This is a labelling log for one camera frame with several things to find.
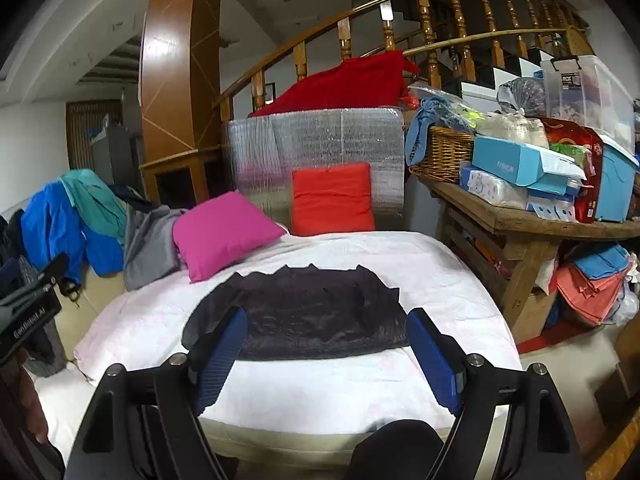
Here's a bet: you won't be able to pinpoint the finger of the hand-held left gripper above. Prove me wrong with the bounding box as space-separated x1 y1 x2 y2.
0 252 71 308

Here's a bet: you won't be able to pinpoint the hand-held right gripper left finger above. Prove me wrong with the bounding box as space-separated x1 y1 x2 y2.
65 306 249 480

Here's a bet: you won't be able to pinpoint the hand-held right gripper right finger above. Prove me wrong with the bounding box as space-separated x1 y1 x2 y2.
406 308 586 480

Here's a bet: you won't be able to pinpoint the black quilted jacket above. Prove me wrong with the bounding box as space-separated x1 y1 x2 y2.
181 262 410 362

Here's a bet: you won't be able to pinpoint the person's left hand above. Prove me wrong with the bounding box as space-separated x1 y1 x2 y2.
12 347 51 443

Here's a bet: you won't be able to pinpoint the grey tweed garment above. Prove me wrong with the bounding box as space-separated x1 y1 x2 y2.
20 255 66 378

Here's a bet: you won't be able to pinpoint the blue jacket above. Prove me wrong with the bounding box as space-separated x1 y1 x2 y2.
21 181 125 286

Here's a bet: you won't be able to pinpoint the black puffy jacket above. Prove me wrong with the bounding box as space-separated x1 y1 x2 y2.
0 210 31 281

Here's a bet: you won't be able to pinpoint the teal jacket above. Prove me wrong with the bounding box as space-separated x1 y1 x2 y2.
59 169 128 246

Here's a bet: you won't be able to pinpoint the person's dark trouser leg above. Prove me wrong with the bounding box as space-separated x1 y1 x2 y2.
347 420 446 480

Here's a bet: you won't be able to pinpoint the beige sofa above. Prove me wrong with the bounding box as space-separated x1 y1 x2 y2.
0 200 451 480

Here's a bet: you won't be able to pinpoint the dark navy garment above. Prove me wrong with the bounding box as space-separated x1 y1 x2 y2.
107 185 156 213

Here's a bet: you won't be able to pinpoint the white blanket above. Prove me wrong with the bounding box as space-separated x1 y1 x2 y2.
30 230 523 461

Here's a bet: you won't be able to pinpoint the pink pillow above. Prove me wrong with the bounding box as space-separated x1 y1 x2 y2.
172 191 287 283

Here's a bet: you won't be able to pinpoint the grey refrigerator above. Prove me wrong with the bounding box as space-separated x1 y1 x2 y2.
90 125 143 186

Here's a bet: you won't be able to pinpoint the coral folded cloths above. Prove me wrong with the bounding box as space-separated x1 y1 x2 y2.
555 260 633 326

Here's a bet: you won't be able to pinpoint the wooden table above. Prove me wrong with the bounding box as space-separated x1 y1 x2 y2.
417 175 640 331

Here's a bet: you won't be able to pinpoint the white patterned package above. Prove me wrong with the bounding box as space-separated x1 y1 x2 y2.
459 166 530 209

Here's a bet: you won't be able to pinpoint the red pillow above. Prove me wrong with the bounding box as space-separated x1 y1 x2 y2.
291 162 376 237

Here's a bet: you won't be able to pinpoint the blue folded cloths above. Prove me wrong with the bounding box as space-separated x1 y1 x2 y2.
571 244 632 281

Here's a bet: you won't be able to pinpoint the blue white small boxes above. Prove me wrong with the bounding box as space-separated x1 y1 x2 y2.
525 187 583 221

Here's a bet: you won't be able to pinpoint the wicker basket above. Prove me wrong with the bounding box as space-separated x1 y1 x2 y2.
409 125 476 185

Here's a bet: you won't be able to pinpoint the light blue cardboard box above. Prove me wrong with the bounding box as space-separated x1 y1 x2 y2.
471 136 587 183

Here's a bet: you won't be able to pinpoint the blue cloth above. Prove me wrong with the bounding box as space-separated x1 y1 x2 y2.
405 97 473 167

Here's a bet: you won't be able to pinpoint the silver insulation mat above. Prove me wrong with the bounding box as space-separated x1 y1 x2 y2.
222 106 406 233

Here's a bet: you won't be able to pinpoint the wooden pillar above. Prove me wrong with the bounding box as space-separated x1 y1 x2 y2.
137 0 226 211

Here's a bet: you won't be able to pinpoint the red printed bag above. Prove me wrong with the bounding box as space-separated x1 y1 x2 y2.
542 117 604 224

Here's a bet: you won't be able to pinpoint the light blue storage bin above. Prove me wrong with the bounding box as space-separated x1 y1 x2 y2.
595 135 640 223

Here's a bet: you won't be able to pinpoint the clear plastic bag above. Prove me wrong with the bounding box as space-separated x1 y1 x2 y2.
497 77 548 117

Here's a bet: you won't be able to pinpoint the red blanket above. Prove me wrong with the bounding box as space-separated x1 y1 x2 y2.
250 50 421 118

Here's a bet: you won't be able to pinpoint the staircase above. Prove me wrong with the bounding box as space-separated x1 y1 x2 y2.
440 45 556 111

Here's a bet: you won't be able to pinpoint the clear storage box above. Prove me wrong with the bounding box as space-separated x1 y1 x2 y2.
540 55 637 153

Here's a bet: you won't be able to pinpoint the wooden stair railing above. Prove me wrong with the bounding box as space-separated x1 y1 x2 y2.
215 0 596 121

